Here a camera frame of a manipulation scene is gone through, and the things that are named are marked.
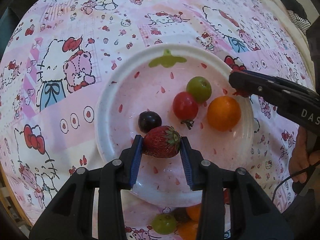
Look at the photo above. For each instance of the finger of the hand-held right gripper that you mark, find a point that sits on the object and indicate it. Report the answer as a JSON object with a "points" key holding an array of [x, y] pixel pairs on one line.
{"points": [[265, 76], [242, 82]]}

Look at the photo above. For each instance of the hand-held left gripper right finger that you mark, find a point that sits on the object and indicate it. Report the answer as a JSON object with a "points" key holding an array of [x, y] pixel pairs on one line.
{"points": [[186, 162]]}

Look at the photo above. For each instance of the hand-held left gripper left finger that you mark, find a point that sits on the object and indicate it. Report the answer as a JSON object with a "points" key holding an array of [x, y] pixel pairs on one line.
{"points": [[137, 160]]}

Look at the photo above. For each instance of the red strawberry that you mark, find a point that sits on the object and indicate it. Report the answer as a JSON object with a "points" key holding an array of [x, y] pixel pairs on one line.
{"points": [[161, 142]]}

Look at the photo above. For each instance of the orange mandarin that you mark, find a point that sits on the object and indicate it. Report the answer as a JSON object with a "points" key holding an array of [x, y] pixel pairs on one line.
{"points": [[224, 113], [194, 212], [187, 231]]}

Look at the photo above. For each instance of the dark purple grape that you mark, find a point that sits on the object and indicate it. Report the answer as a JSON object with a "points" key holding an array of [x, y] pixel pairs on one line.
{"points": [[181, 215], [149, 120]]}

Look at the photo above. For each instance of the green plum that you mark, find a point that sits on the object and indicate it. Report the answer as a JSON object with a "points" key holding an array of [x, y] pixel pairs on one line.
{"points": [[199, 89], [163, 223]]}

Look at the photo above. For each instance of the red cherry tomato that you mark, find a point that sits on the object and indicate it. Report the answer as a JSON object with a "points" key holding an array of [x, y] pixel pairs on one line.
{"points": [[226, 196], [185, 105]]}

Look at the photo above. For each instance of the pink strawberry-print plate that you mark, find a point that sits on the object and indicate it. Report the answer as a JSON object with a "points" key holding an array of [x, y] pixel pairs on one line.
{"points": [[150, 92]]}

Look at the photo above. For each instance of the person's right hand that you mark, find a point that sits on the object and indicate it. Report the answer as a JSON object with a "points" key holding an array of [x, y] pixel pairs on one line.
{"points": [[298, 160]]}

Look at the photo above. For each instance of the striped garment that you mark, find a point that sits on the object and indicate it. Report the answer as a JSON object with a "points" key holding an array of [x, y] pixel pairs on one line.
{"points": [[298, 21]]}

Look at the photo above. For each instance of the pink cartoon printed blanket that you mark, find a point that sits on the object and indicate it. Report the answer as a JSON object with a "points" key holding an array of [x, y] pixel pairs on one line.
{"points": [[75, 105]]}

